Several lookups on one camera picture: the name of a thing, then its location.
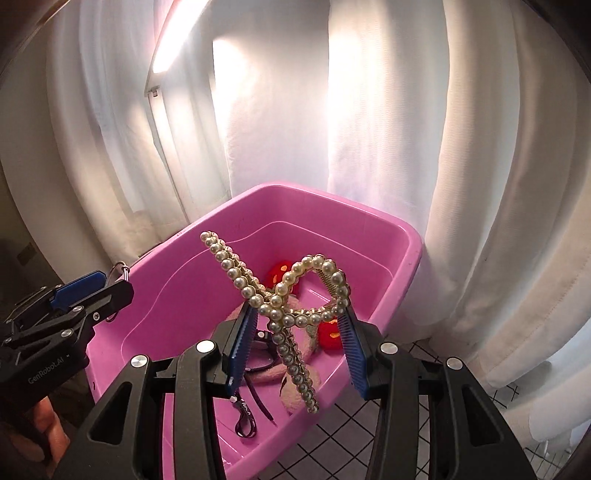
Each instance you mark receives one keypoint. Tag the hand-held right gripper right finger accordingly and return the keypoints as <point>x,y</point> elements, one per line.
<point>353,357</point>

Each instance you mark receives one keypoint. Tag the person's left hand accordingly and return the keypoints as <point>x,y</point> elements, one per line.
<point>48,429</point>

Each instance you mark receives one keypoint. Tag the black grid white tablecloth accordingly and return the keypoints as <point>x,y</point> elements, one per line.
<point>415,443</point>

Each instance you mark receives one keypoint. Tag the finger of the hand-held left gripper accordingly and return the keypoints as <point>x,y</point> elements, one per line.
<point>108,297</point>
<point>78,285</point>

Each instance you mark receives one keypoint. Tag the pearl hair clip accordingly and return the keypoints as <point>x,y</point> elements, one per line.
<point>277,304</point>

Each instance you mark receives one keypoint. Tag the white curtain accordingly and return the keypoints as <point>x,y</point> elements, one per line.
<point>392,115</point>

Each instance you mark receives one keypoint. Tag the pink plastic bin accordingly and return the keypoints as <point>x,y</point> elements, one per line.
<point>194,286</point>

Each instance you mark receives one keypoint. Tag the plush strawberry headband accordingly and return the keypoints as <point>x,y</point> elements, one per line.
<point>295,369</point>

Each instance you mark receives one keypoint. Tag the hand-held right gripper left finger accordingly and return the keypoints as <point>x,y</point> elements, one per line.
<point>240,353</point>

